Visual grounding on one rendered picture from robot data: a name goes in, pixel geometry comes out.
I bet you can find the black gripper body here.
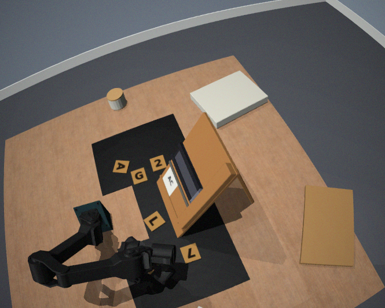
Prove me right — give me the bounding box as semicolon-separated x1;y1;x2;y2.
125;236;175;285

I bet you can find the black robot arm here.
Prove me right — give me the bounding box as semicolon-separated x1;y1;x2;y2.
28;208;177;288

